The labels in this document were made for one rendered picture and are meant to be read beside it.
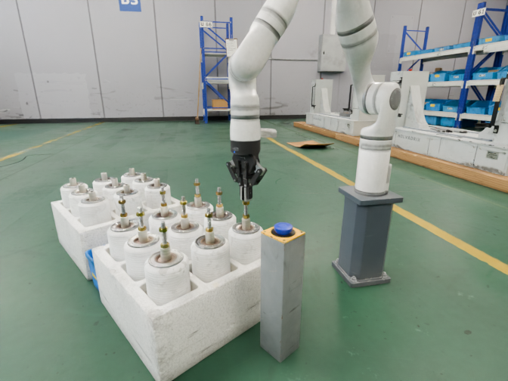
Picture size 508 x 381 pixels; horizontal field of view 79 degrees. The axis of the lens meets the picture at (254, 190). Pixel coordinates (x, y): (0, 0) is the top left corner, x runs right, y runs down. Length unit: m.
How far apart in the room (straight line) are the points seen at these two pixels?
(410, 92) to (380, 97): 2.57
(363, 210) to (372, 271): 0.22
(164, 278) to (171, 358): 0.18
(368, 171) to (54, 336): 0.97
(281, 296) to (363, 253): 0.42
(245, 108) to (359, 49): 0.33
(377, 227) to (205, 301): 0.58
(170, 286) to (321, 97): 4.85
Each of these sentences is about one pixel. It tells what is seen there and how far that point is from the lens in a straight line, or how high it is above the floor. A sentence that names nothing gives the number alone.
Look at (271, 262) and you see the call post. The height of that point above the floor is 0.25.
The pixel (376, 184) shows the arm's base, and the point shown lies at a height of 0.34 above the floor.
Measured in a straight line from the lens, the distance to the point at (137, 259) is 0.79.
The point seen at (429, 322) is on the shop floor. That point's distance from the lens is 1.04.
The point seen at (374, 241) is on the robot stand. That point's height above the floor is 0.16.
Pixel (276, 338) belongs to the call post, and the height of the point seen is 0.06.
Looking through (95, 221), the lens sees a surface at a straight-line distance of 1.16.
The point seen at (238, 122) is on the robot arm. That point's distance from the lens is 0.73.
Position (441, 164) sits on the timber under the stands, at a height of 0.06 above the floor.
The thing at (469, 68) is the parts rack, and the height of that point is 0.98.
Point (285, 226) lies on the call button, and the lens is 0.66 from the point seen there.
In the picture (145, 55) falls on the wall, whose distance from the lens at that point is 7.18.
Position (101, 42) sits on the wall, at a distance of 7.33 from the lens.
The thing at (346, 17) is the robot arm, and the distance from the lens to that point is 0.85.
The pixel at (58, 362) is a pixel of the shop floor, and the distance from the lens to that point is 0.94.
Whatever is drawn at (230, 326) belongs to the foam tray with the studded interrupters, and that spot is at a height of 0.04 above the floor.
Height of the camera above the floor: 0.60
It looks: 18 degrees down
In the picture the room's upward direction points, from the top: straight up
